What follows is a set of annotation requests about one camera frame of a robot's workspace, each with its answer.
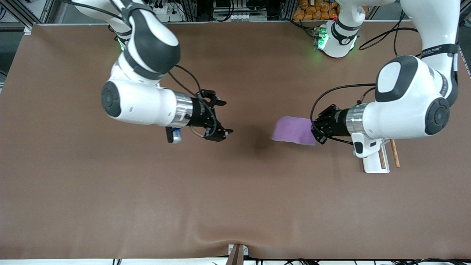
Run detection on metal table edge bracket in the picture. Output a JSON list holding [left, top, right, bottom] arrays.
[[225, 244, 249, 265]]

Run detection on white power strip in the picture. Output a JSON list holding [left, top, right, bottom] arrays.
[[151, 4, 177, 16]]

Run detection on white rack with wooden bars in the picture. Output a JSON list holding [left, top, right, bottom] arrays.
[[362, 138, 400, 173]]

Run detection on purple and grey towel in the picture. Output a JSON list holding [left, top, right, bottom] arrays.
[[270, 116, 317, 146]]

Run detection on aluminium frame post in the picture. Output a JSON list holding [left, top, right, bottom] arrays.
[[0, 0, 56, 35]]

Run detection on pile of orange packets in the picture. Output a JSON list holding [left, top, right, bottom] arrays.
[[293, 0, 368, 21]]

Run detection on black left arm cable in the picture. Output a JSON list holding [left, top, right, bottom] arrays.
[[310, 11, 420, 146]]

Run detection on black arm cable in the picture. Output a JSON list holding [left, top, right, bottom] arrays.
[[310, 11, 420, 146], [167, 63, 218, 138]]

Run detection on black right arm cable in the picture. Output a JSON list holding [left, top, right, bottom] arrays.
[[167, 63, 218, 138]]

